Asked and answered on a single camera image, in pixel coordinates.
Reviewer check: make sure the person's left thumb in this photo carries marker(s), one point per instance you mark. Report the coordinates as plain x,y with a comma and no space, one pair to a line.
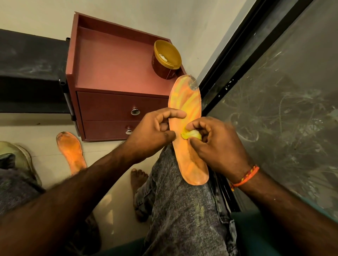
167,136

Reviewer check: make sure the person's grey jeans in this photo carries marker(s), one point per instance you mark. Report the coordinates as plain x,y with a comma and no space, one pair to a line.
184,211

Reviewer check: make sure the person's left forearm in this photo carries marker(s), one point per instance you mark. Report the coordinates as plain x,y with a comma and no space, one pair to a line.
66,200

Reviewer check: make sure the person's right hand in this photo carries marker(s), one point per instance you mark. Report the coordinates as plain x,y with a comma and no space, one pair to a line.
221,147

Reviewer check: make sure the open brown cream jar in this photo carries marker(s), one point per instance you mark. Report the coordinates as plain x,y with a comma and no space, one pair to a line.
165,60

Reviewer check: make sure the olive green shoe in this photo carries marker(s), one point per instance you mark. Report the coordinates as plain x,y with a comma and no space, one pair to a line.
18,161

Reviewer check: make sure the worn orange shoe insole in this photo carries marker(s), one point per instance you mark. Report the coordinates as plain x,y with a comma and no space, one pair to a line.
71,151

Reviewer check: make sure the person's left hand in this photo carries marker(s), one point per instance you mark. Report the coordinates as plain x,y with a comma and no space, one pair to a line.
147,134

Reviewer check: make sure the black sliding door frame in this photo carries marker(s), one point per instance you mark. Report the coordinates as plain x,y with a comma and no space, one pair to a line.
237,58

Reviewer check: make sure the person's right forearm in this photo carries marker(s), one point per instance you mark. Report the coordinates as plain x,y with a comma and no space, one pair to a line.
285,216

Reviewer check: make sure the person's bare foot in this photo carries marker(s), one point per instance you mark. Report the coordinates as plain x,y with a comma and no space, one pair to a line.
138,190

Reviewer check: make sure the person's left middle finger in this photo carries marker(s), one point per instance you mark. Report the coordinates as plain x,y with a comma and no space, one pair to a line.
164,127

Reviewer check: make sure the maroon bedside cabinet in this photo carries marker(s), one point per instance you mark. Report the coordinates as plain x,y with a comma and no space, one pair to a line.
111,84

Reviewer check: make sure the yellow cotton wad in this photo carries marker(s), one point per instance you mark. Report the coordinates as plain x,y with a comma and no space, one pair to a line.
192,134

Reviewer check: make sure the person's right thumb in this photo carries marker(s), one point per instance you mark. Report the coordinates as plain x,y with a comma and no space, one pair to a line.
196,147

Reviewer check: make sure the silver drawer knob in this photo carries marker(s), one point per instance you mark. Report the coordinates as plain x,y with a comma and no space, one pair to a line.
135,111
128,130

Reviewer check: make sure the orange thread wristband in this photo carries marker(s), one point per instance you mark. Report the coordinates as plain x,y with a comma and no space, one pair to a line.
245,177

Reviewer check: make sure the scratched glass door panel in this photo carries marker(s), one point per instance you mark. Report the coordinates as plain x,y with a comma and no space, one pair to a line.
285,105

